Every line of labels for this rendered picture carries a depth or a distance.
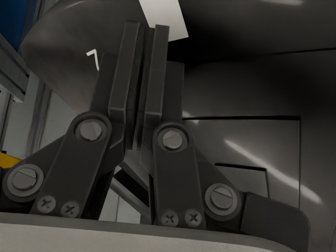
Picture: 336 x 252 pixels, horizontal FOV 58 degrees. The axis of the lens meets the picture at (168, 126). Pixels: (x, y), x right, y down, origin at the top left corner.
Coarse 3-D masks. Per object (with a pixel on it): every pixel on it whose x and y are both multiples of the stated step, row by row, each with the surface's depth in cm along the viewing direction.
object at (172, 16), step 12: (144, 0) 12; (156, 0) 11; (168, 0) 11; (144, 12) 12; (156, 12) 12; (168, 12) 11; (180, 12) 11; (168, 24) 12; (180, 24) 11; (168, 36) 12; (180, 36) 12
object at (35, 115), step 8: (56, 0) 110; (40, 80) 103; (40, 88) 102; (48, 88) 103; (40, 96) 102; (48, 96) 102; (40, 112) 101; (32, 120) 100; (40, 120) 100; (32, 128) 99; (40, 128) 99; (32, 136) 99; (40, 136) 99; (32, 152) 97
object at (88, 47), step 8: (88, 40) 14; (96, 40) 14; (80, 48) 15; (88, 48) 15; (96, 48) 14; (80, 56) 16; (88, 56) 15; (96, 56) 15; (88, 64) 16; (96, 64) 15; (96, 72) 16
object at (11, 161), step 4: (0, 152) 52; (4, 152) 62; (0, 156) 51; (4, 156) 53; (8, 156) 55; (12, 156) 56; (0, 160) 52; (4, 160) 53; (8, 160) 55; (12, 160) 56; (16, 160) 58; (20, 160) 60; (0, 164) 52; (4, 164) 53; (8, 164) 55; (12, 164) 56
